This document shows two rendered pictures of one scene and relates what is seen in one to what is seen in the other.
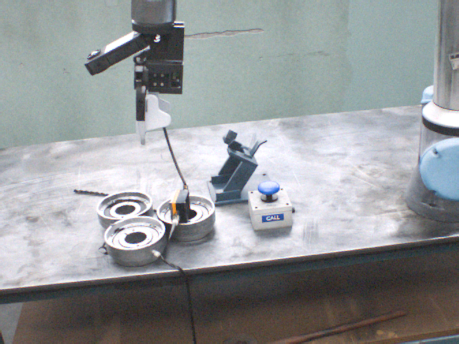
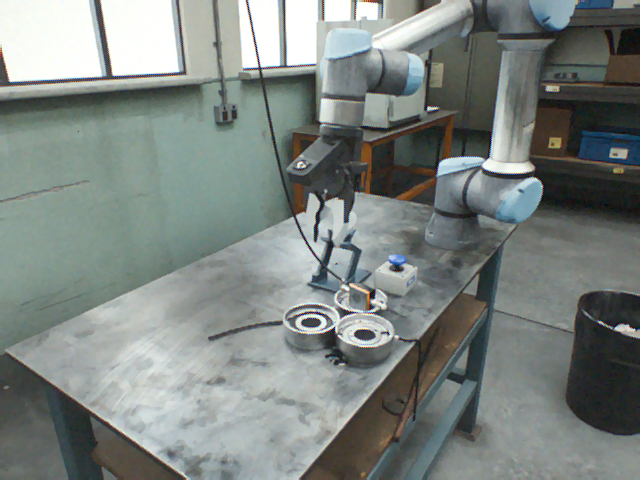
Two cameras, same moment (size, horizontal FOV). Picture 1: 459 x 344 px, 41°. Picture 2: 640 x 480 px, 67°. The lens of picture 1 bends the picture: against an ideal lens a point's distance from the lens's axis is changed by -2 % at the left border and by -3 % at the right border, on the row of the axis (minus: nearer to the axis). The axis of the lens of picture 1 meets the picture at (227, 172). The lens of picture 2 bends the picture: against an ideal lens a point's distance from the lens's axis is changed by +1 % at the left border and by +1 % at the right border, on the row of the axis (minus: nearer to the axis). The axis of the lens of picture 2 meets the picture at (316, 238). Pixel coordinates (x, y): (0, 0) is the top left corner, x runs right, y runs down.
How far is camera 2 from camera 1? 0.95 m
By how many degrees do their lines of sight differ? 46
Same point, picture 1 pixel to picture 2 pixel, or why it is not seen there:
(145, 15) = (356, 117)
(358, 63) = (170, 198)
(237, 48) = (67, 202)
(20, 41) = not seen: outside the picture
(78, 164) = (157, 319)
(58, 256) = (312, 389)
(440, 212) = (472, 243)
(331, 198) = not seen: hidden behind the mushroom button
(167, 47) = (351, 150)
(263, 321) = not seen: hidden behind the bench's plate
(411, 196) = (446, 241)
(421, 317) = (450, 326)
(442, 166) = (522, 200)
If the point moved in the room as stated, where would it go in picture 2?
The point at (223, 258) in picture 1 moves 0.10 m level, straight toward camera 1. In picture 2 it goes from (422, 320) to (471, 338)
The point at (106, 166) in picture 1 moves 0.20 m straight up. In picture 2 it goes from (193, 308) to (182, 218)
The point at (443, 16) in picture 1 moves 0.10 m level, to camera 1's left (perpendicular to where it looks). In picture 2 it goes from (518, 100) to (502, 104)
